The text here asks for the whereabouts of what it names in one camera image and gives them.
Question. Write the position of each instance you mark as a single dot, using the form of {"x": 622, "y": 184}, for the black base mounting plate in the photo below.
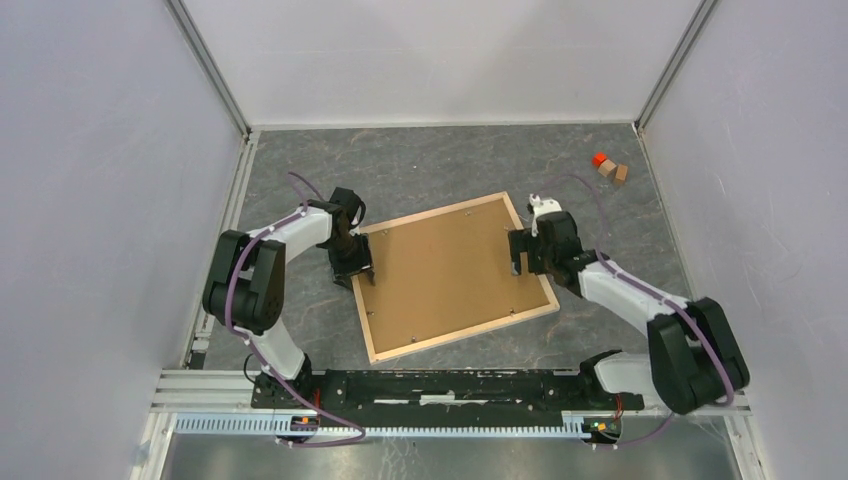
{"x": 461, "y": 398}

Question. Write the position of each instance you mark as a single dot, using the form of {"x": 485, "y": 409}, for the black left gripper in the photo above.
{"x": 363, "y": 262}

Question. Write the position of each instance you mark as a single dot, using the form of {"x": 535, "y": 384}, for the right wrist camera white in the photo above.
{"x": 539, "y": 206}

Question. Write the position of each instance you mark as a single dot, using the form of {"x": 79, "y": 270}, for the small wooden cube block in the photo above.
{"x": 607, "y": 167}

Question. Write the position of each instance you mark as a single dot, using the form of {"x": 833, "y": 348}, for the brown cardboard backing board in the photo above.
{"x": 450, "y": 278}

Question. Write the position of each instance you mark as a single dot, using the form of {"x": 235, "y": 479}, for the rectangular wooden block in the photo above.
{"x": 621, "y": 174}

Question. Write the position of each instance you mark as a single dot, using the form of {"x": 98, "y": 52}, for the red cube block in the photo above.
{"x": 598, "y": 159}

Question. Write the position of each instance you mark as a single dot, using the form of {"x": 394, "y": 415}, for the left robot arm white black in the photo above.
{"x": 245, "y": 286}

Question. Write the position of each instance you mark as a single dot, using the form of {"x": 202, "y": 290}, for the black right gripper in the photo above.
{"x": 523, "y": 241}

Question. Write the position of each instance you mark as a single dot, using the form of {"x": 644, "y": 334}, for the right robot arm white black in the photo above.
{"x": 693, "y": 357}

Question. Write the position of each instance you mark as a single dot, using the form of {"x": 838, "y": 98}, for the light wooden picture frame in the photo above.
{"x": 464, "y": 334}

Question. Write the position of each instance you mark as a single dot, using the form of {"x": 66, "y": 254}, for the aluminium rail with comb strip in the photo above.
{"x": 225, "y": 403}

